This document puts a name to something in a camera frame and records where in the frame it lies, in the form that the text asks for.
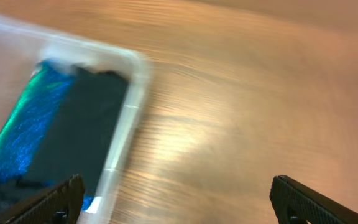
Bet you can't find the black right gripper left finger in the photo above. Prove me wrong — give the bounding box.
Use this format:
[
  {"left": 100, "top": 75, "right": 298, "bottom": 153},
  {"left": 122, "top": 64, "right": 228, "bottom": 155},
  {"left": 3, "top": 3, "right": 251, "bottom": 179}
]
[{"left": 0, "top": 174, "right": 85, "bottom": 224}]

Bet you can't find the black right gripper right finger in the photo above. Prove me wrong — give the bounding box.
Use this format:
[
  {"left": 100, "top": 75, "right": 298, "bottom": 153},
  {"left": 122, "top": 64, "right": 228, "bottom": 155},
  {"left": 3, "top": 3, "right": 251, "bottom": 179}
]
[{"left": 269, "top": 175, "right": 358, "bottom": 224}]

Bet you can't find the black cloth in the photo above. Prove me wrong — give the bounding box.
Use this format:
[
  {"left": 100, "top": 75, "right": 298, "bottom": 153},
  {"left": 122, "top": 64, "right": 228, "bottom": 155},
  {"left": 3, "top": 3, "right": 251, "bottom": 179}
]
[{"left": 0, "top": 67, "right": 129, "bottom": 218}]

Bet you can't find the blue green sequin garment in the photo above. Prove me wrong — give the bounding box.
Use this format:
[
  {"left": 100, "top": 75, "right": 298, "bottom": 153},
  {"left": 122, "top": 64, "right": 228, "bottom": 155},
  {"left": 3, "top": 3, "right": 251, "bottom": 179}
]
[{"left": 0, "top": 61, "right": 76, "bottom": 210}]

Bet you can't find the clear plastic storage bin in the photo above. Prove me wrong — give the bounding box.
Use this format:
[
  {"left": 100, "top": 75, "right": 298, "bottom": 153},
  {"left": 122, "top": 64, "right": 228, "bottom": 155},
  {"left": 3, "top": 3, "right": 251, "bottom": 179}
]
[{"left": 0, "top": 15, "right": 150, "bottom": 223}]

